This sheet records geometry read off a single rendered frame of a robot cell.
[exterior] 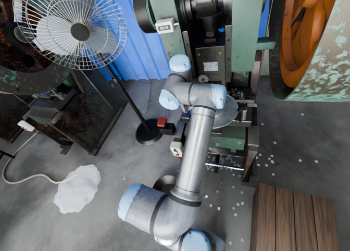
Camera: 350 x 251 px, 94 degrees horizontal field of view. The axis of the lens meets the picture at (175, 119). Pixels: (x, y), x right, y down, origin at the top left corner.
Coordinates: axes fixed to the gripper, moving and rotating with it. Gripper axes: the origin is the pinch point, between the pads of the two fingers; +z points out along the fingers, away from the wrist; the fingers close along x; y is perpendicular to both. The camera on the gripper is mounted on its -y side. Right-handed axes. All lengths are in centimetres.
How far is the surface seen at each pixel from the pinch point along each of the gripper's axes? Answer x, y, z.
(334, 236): -87, 40, 38
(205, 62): 11.1, 19.6, -14.9
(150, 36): 151, 23, 58
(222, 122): -11.7, 17.9, 11.5
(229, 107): -5.0, 27.3, 13.1
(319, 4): -9, 49, -40
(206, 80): 8.0, 18.6, -4.5
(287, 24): 9, 65, -17
